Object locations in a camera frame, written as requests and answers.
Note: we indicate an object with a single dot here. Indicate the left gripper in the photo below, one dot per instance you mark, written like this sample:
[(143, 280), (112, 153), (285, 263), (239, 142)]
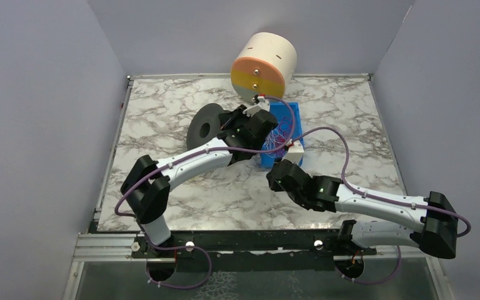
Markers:
[(243, 114)]

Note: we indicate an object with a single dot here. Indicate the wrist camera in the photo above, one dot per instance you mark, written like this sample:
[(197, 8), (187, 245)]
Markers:
[(260, 103), (294, 151)]

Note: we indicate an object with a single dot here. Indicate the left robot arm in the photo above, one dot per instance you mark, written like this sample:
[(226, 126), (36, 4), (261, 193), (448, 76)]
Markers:
[(216, 138)]

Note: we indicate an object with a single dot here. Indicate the black cable spool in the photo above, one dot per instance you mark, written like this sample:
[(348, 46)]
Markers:
[(204, 126)]

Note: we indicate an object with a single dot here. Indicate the blue plastic bin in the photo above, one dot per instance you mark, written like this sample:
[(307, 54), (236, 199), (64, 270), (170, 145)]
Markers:
[(281, 133)]

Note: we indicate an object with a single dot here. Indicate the aluminium frame rail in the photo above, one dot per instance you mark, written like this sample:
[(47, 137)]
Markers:
[(103, 248)]

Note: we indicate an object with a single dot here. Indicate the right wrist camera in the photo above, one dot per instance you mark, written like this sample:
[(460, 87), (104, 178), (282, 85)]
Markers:
[(294, 151)]

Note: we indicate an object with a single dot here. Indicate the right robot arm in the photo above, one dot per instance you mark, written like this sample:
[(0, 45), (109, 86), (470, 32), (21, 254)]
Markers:
[(429, 223)]

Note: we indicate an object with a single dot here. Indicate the cream cylindrical drawer container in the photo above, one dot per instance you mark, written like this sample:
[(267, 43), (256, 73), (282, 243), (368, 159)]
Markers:
[(265, 65)]

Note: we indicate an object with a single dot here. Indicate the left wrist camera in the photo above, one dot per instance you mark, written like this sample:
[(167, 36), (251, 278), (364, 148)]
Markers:
[(260, 103)]

